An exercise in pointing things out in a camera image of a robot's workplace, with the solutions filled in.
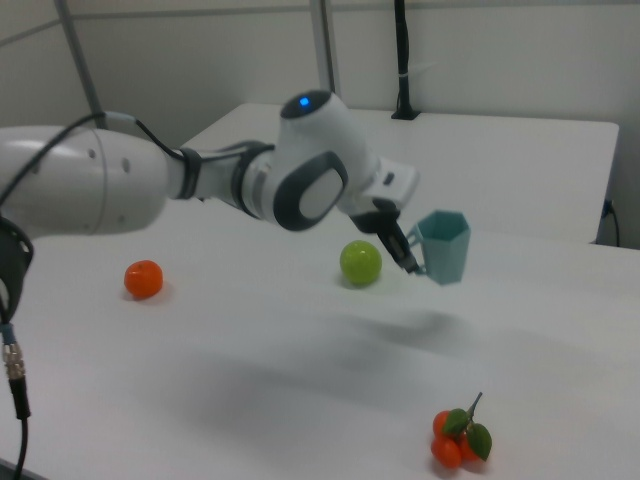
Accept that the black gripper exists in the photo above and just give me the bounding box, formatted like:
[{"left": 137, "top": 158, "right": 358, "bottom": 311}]
[{"left": 348, "top": 197, "right": 422, "bottom": 275}]

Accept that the white side table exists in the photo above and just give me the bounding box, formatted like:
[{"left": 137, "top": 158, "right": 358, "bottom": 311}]
[{"left": 179, "top": 103, "right": 621, "bottom": 246}]

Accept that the black pole with base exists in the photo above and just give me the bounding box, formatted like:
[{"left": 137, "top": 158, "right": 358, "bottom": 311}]
[{"left": 390, "top": 0, "right": 421, "bottom": 121}]

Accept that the light blue hexagonal mug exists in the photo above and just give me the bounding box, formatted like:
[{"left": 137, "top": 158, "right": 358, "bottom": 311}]
[{"left": 405, "top": 209, "right": 472, "bottom": 286}]

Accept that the black cable strap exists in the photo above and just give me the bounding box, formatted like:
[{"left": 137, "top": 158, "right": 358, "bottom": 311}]
[{"left": 0, "top": 214, "right": 36, "bottom": 321}]

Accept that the black wall cable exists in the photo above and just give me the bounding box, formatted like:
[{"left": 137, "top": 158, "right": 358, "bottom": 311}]
[{"left": 602, "top": 198, "right": 621, "bottom": 247}]

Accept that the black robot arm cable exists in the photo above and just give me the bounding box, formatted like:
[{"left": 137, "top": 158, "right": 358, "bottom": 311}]
[{"left": 0, "top": 112, "right": 189, "bottom": 480}]

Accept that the tangerine cluster with leaves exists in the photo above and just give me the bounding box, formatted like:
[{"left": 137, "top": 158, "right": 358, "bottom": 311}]
[{"left": 430, "top": 391, "right": 494, "bottom": 470}]

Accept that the green apple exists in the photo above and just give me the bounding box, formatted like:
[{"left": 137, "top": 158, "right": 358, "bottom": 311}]
[{"left": 339, "top": 239, "right": 384, "bottom": 288}]

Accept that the grey metal partition post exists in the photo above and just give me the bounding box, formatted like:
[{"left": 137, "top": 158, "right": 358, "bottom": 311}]
[
  {"left": 308, "top": 0, "right": 345, "bottom": 96},
  {"left": 53, "top": 0, "right": 107, "bottom": 117}
]

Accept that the orange tangerine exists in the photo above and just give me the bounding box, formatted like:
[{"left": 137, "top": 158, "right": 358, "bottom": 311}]
[{"left": 123, "top": 259, "right": 165, "bottom": 300}]

